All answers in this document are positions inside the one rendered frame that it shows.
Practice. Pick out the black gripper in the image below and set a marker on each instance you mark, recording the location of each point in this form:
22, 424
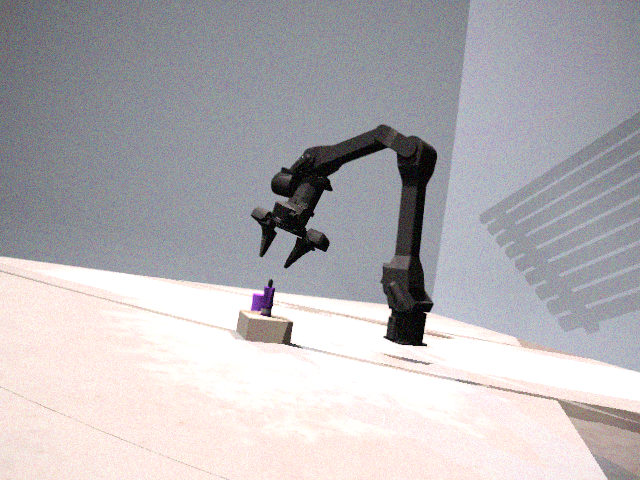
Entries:
311, 239

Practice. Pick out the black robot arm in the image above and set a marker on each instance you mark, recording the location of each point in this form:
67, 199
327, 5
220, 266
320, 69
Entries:
403, 278

